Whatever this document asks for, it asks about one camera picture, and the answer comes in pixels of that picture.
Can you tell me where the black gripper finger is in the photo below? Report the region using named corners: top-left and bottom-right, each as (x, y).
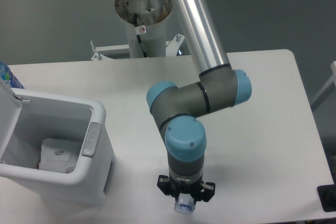
top-left (157, 175), bottom-right (172, 196)
top-left (201, 182), bottom-right (216, 202)

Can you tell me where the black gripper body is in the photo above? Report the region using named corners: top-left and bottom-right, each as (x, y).
top-left (167, 176), bottom-right (203, 199)

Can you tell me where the clear crushed plastic bottle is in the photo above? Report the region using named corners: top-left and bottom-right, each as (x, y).
top-left (174, 194), bottom-right (195, 215)

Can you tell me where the white paper bag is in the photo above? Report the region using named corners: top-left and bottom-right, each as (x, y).
top-left (38, 138), bottom-right (82, 174)

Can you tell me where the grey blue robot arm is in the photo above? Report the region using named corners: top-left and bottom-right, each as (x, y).
top-left (115, 0), bottom-right (252, 210)

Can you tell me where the white trash can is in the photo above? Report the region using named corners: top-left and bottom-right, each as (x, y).
top-left (1, 87), bottom-right (115, 205)

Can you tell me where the black device at edge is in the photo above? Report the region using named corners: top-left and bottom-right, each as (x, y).
top-left (317, 184), bottom-right (335, 212)

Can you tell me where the blue labelled bottle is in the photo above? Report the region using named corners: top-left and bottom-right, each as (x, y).
top-left (0, 62), bottom-right (24, 89)

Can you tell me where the white frame at right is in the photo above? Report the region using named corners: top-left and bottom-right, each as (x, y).
top-left (310, 61), bottom-right (335, 111)

